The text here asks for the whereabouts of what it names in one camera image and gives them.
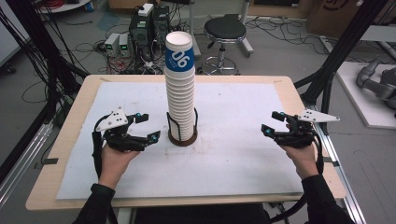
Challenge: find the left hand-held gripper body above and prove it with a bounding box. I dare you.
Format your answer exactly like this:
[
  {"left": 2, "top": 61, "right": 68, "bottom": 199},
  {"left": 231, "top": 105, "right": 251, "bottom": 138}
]
[{"left": 95, "top": 106, "right": 148, "bottom": 153}]

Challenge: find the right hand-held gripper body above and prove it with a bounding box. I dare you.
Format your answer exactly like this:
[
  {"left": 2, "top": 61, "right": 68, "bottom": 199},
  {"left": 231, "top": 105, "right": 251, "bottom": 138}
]
[{"left": 275, "top": 108, "right": 341, "bottom": 149}]

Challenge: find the black wire cup holder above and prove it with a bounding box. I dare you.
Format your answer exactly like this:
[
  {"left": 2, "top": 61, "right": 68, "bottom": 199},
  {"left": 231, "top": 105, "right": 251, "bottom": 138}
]
[{"left": 166, "top": 106, "right": 200, "bottom": 147}]

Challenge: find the stack of paper cups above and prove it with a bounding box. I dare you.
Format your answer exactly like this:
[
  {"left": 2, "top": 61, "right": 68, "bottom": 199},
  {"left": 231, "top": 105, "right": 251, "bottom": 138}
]
[{"left": 163, "top": 31, "right": 196, "bottom": 143}]

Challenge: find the person's right hand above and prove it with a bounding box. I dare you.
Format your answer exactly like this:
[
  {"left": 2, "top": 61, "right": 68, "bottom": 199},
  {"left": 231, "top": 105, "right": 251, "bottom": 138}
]
[{"left": 278, "top": 143, "right": 320, "bottom": 180}]

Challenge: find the person's left hand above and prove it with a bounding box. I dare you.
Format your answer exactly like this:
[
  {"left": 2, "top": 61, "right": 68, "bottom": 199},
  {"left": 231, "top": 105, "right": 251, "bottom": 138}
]
[{"left": 98, "top": 143, "right": 141, "bottom": 190}]

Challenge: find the black tape strip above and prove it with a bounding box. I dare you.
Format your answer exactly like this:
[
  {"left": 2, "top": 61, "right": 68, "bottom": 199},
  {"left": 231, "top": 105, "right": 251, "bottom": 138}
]
[
  {"left": 33, "top": 158, "right": 60, "bottom": 171},
  {"left": 321, "top": 156, "right": 340, "bottom": 168}
]

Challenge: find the white table mat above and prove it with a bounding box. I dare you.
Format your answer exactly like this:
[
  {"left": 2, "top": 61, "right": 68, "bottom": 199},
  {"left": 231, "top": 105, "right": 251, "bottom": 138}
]
[{"left": 56, "top": 81, "right": 304, "bottom": 201}]

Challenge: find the white platform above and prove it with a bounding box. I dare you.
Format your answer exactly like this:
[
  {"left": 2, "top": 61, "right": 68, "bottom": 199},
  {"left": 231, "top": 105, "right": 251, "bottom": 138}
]
[{"left": 335, "top": 61, "right": 396, "bottom": 130}]

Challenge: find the grey power supply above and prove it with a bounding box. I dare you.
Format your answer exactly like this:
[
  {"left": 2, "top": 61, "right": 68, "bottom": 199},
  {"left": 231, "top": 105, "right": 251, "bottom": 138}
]
[
  {"left": 119, "top": 33, "right": 132, "bottom": 58},
  {"left": 104, "top": 32, "right": 120, "bottom": 58}
]

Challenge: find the black computer tower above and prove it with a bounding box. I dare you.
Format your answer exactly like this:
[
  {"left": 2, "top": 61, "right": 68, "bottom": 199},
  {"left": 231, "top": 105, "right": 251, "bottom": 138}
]
[
  {"left": 129, "top": 12, "right": 154, "bottom": 61},
  {"left": 152, "top": 5, "right": 171, "bottom": 45}
]

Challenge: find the black round stool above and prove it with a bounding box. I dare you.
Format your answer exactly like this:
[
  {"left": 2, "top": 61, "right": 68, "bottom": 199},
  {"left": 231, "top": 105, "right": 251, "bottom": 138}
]
[{"left": 201, "top": 17, "right": 255, "bottom": 77}]

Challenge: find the white box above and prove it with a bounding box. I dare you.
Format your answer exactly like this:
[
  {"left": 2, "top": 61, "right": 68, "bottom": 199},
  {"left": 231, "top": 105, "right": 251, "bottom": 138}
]
[{"left": 137, "top": 3, "right": 155, "bottom": 18}]

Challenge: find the cardboard box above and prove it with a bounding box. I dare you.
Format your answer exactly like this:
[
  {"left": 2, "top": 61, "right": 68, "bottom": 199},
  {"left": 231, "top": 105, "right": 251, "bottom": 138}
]
[{"left": 306, "top": 0, "right": 370, "bottom": 39}]

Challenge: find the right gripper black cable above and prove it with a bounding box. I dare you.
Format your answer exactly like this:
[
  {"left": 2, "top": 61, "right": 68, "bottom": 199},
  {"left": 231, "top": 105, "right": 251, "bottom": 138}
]
[{"left": 270, "top": 129, "right": 325, "bottom": 224}]

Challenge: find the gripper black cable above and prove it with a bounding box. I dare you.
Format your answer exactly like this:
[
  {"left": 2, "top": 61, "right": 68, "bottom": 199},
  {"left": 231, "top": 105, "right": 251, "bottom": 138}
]
[
  {"left": 92, "top": 115, "right": 106, "bottom": 181},
  {"left": 270, "top": 129, "right": 325, "bottom": 224}
]

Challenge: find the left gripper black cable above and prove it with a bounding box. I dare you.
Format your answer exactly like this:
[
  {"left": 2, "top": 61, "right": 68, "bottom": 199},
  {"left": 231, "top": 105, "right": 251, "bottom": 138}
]
[{"left": 92, "top": 115, "right": 106, "bottom": 181}]

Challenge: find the aluminium rail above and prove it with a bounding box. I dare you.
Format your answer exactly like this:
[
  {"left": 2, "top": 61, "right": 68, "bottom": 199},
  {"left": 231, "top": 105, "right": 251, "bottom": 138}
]
[
  {"left": 0, "top": 120, "right": 54, "bottom": 207},
  {"left": 306, "top": 105, "right": 368, "bottom": 224}
]

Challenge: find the black frame post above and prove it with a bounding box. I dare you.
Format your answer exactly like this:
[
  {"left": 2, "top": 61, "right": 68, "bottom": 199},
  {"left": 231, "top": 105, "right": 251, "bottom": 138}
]
[
  {"left": 293, "top": 0, "right": 391, "bottom": 135},
  {"left": 4, "top": 0, "right": 90, "bottom": 127}
]

